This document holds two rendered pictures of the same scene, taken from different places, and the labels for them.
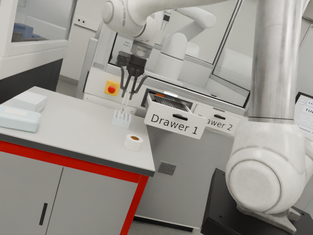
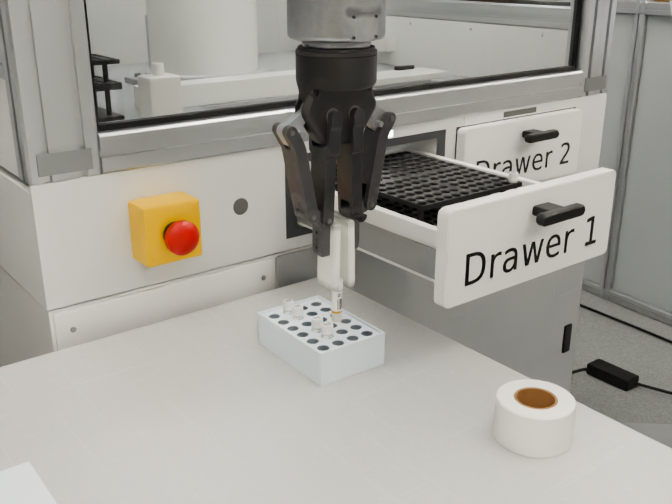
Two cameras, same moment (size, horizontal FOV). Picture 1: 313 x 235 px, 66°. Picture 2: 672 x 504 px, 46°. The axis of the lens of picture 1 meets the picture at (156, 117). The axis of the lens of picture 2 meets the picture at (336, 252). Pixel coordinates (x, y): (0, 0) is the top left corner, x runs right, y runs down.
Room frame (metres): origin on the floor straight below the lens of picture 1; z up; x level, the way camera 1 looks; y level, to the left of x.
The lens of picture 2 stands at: (0.42, 0.48, 1.17)
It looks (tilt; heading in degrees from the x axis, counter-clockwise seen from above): 20 degrees down; 335
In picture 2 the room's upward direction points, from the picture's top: straight up
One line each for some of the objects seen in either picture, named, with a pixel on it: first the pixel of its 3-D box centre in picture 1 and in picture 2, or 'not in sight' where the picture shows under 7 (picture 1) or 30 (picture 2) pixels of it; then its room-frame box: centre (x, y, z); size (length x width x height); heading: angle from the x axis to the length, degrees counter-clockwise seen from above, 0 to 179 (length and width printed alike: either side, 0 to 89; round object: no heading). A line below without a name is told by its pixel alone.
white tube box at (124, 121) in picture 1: (121, 118); (319, 337); (1.14, 0.16, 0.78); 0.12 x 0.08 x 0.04; 11
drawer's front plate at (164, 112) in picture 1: (176, 120); (530, 232); (1.11, -0.09, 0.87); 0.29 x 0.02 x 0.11; 102
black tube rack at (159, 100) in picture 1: (169, 109); (412, 198); (1.31, -0.05, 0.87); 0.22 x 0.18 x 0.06; 12
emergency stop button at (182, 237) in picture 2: (111, 89); (180, 236); (1.27, 0.28, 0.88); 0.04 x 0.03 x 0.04; 102
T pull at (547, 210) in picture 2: (179, 116); (552, 211); (1.08, -0.10, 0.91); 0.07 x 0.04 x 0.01; 102
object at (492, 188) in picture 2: not in sight; (469, 194); (1.21, -0.07, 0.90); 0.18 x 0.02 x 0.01; 102
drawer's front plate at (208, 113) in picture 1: (215, 120); (521, 151); (1.45, -0.34, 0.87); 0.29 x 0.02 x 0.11; 102
